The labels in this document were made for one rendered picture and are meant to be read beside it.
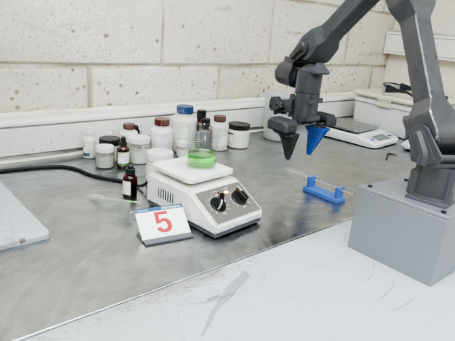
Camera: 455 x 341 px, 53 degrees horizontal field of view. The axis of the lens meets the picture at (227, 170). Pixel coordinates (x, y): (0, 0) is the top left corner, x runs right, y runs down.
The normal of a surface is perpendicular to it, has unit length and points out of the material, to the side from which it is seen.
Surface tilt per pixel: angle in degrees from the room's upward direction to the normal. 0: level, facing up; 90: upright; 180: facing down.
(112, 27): 90
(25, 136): 90
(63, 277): 0
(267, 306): 0
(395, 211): 90
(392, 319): 0
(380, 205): 90
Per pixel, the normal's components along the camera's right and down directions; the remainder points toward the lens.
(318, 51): 0.27, 0.83
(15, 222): 0.08, -0.94
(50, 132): 0.65, 0.29
